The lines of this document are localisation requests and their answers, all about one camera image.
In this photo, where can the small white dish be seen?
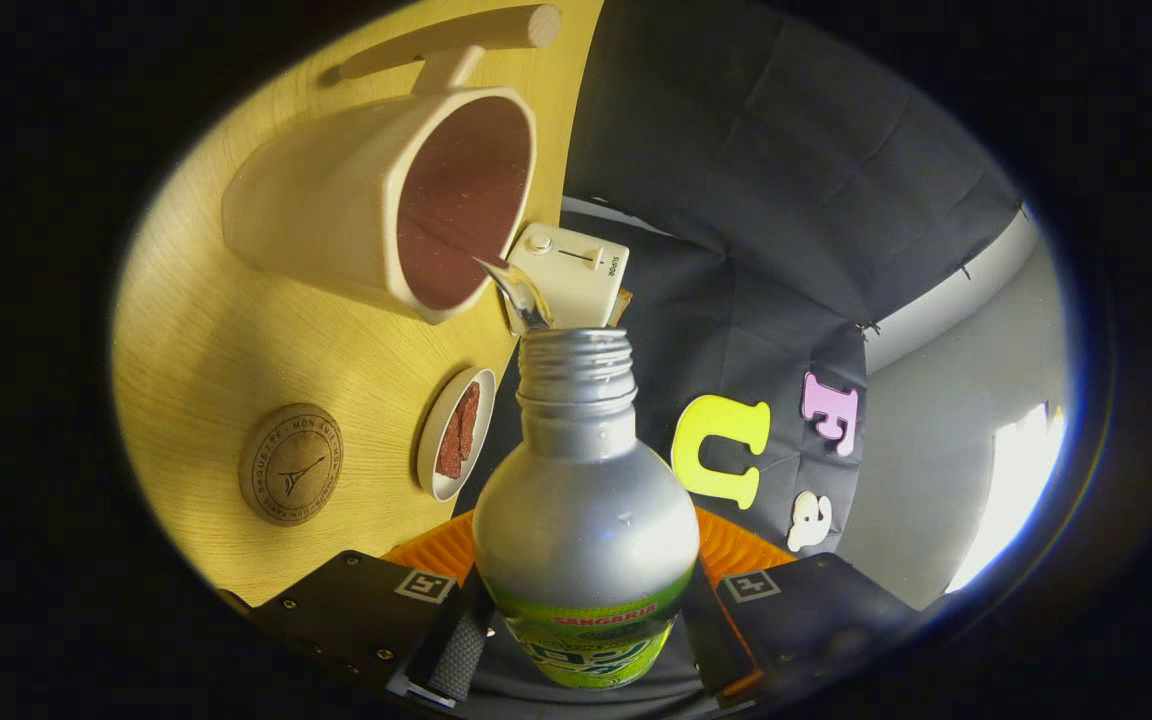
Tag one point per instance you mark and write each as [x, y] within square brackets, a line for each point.
[427, 450]

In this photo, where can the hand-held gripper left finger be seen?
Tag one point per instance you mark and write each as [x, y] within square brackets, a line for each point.
[456, 650]

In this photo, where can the bright ceiling light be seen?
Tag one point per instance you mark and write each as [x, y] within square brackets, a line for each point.
[1016, 490]

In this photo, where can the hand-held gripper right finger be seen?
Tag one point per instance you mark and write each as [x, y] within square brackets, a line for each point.
[708, 640]

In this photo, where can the black backdrop cloth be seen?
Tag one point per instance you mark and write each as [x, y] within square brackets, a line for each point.
[736, 150]

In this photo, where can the brown bread slice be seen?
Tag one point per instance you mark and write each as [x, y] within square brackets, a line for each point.
[622, 308]

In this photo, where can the round wooden coaster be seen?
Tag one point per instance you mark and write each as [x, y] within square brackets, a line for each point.
[291, 465]

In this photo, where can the silver bottle with green label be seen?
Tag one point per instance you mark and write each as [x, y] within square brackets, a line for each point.
[586, 520]

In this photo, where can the clear juice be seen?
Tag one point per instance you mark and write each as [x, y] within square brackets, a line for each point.
[526, 300]

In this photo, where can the red-brown food pieces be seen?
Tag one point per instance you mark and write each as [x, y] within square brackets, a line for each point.
[458, 435]

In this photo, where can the wooden table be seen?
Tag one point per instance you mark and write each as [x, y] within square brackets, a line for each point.
[196, 350]

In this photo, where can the white toaster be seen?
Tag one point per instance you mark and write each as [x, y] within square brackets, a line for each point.
[576, 285]

